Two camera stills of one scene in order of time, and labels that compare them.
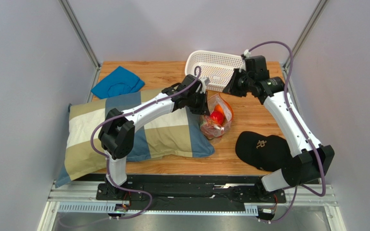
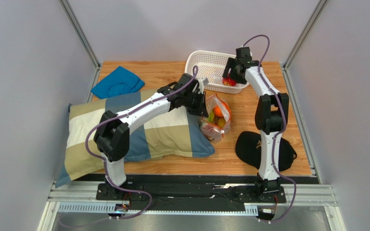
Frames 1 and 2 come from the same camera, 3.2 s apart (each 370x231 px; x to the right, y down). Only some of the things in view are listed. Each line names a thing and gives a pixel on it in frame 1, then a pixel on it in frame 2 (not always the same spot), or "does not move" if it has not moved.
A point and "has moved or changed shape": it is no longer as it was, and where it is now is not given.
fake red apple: [217, 117] has moved or changed shape
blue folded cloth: [119, 81] does not move
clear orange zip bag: [217, 124] does not move
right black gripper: [232, 85] to [231, 71]
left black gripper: [204, 109] does not move
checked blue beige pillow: [168, 134] does not move
